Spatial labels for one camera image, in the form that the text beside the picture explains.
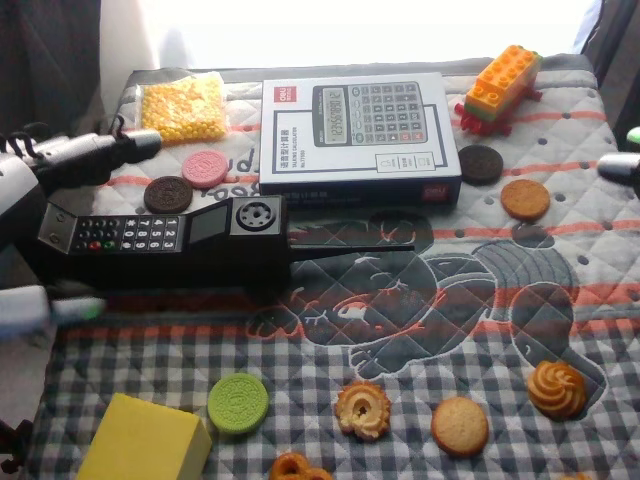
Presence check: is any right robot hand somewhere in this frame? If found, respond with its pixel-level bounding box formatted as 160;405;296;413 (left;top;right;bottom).
597;126;640;190

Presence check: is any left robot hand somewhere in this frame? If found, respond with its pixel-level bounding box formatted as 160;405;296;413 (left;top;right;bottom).
0;129;164;344

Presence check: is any large black toy phone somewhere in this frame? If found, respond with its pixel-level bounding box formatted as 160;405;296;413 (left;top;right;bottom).
37;195;416;294

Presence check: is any white calculator box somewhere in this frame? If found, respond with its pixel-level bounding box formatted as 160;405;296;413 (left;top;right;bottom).
258;72;462;205

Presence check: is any dark curtain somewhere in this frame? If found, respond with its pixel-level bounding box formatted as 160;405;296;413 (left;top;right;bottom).
0;0;110;139
579;0;640;151

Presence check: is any brown round biscuit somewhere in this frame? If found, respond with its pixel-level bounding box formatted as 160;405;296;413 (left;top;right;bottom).
500;178;551;222

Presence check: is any brown sandwich cookie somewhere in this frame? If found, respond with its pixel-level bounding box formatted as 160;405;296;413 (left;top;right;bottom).
143;176;194;215

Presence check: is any bag of yellow beads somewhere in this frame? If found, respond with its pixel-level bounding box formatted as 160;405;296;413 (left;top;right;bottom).
134;72;227;146

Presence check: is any pink sandwich cookie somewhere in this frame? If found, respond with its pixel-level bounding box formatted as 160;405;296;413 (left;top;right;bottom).
181;151;227;189

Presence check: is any dark sandwich cookie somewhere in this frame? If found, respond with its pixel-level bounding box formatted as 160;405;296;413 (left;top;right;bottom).
457;144;505;186

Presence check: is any orange toy brick model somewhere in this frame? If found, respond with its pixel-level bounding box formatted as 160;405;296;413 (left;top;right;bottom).
453;44;545;137

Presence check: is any grey quilt with bear print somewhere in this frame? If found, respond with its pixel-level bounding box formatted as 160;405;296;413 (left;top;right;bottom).
29;54;640;480

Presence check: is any swirl butter cookie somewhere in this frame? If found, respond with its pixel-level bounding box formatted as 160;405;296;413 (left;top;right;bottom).
527;360;589;420

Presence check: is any yellow foam block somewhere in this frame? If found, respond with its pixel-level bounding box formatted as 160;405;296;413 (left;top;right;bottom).
74;392;214;480

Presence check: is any green sandwich cookie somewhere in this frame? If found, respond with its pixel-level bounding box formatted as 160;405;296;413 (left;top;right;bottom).
207;372;270;435

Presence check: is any pale round biscuit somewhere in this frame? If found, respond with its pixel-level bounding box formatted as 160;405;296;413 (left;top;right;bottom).
430;396;490;456

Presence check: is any pretzel butter cookie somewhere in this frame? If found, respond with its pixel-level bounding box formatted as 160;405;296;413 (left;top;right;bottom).
268;452;334;480

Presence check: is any black bracket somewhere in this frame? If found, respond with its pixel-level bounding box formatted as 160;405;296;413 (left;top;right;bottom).
0;418;34;474

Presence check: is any piped ring butter cookie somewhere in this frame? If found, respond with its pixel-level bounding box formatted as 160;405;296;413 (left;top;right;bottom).
334;380;392;441

